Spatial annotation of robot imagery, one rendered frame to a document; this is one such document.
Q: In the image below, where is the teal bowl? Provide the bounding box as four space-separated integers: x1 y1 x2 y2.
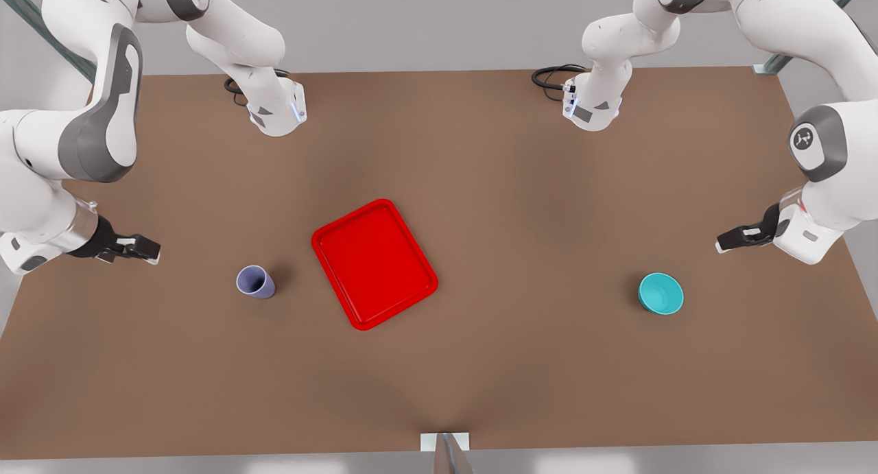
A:
638 272 685 316

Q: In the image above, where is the lavender cup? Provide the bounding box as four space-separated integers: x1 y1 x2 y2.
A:
236 265 277 300

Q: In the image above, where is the red rectangular tray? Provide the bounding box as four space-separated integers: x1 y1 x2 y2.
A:
311 198 440 331

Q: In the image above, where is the black cable loop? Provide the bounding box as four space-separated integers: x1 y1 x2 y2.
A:
532 64 589 104
224 69 293 108

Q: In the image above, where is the silver frame post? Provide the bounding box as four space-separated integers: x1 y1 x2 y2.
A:
420 431 474 474
752 0 872 75
0 0 97 85

